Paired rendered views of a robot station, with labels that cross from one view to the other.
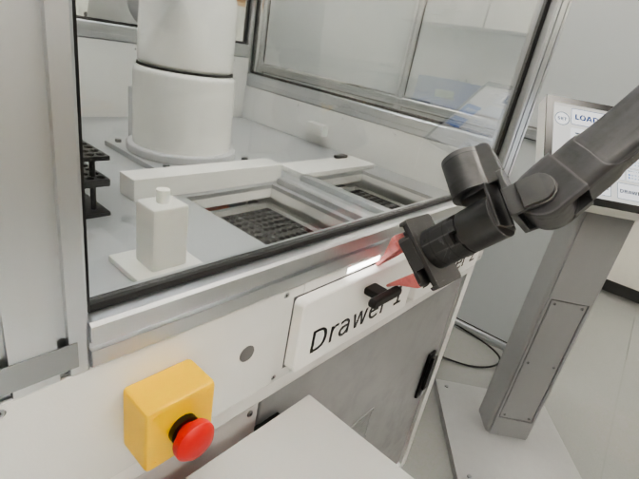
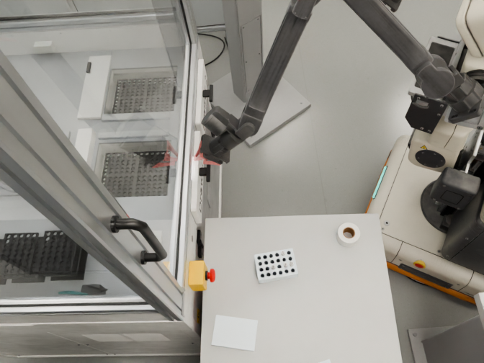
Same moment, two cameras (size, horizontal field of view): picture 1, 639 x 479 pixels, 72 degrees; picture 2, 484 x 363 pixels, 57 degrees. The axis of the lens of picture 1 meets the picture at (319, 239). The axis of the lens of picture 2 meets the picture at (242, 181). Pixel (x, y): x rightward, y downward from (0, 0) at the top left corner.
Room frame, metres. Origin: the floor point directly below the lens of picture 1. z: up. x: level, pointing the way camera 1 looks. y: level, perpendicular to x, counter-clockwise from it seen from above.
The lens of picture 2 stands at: (-0.09, 0.16, 2.14)
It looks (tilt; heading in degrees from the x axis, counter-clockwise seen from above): 62 degrees down; 329
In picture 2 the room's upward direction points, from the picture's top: 8 degrees counter-clockwise
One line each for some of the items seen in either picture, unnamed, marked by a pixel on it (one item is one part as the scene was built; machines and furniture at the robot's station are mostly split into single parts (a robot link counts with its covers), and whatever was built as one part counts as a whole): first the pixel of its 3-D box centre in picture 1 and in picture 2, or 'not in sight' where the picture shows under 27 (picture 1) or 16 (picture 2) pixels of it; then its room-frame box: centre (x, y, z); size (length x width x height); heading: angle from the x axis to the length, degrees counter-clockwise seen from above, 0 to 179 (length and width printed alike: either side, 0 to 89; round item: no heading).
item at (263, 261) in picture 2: not in sight; (275, 266); (0.22, -0.10, 0.78); 0.12 x 0.08 x 0.04; 61
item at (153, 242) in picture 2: not in sight; (143, 242); (0.23, 0.17, 1.45); 0.05 x 0.03 x 0.19; 53
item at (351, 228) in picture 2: not in sight; (348, 235); (0.15, -0.35, 0.78); 0.07 x 0.07 x 0.04
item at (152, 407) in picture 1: (170, 413); (199, 275); (0.31, 0.11, 0.88); 0.07 x 0.05 x 0.07; 143
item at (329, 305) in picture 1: (359, 302); (198, 176); (0.58, -0.08, 0.87); 0.29 x 0.02 x 0.11; 143
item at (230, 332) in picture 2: not in sight; (235, 333); (0.14, 0.12, 0.77); 0.13 x 0.09 x 0.02; 44
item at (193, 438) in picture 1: (190, 435); (210, 275); (0.29, 0.08, 0.88); 0.04 x 0.03 x 0.04; 143
